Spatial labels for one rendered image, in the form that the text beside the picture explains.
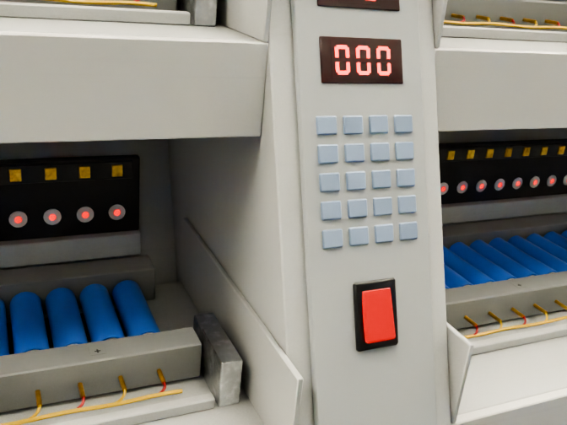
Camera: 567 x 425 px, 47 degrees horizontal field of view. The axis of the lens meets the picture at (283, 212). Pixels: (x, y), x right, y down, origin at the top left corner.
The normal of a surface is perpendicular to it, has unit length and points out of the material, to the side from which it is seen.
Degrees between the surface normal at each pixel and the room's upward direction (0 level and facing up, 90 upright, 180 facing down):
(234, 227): 90
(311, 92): 90
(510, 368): 21
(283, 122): 90
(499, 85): 111
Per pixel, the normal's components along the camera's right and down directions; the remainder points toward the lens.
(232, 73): 0.40, 0.37
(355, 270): 0.41, 0.03
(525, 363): 0.09, -0.92
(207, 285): -0.91, 0.07
